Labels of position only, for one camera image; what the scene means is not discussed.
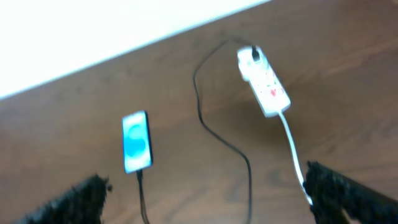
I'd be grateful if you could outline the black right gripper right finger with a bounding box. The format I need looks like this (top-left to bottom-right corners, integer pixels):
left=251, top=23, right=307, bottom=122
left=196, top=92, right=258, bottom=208
left=303, top=161, right=397, bottom=224

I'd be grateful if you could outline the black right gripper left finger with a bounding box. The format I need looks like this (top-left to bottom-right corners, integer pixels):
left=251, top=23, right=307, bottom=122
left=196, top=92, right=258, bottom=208
left=15, top=174, right=113, bottom=224

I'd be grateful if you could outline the blue Galaxy smartphone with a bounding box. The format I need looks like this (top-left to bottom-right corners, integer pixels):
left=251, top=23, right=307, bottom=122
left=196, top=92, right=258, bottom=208
left=122, top=110, right=154, bottom=174

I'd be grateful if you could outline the black USB charger cable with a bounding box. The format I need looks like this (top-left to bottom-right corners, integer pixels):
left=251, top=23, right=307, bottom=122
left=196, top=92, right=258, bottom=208
left=136, top=39, right=262, bottom=224

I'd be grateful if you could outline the white power strip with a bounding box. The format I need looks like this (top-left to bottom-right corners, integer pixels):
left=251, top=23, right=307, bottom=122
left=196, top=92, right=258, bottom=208
left=237, top=46, right=291, bottom=118

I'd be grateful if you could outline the white power strip cord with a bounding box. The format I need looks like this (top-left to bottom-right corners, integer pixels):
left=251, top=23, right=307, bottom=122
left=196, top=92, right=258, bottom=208
left=277, top=111, right=313, bottom=206

